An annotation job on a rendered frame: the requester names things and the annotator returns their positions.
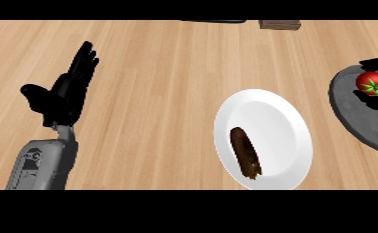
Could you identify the brown wooden block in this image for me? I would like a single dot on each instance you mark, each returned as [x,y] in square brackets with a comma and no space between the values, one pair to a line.
[279,25]

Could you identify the red tomato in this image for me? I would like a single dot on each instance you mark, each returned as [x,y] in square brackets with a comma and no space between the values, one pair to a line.
[366,82]

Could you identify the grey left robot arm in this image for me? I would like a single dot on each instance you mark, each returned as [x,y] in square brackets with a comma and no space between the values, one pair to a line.
[41,163]

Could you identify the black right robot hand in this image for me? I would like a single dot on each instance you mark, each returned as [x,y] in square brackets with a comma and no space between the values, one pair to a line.
[367,101]

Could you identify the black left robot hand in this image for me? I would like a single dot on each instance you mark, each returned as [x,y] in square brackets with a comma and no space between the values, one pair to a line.
[63,93]

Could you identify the white oval plate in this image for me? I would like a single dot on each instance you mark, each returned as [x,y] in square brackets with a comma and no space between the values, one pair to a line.
[274,120]

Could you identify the brown oblong food piece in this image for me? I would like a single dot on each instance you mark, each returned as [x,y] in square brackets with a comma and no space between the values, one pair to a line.
[245,152]

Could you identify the dark grey pan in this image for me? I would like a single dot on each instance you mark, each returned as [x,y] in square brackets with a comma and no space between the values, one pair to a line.
[347,110]

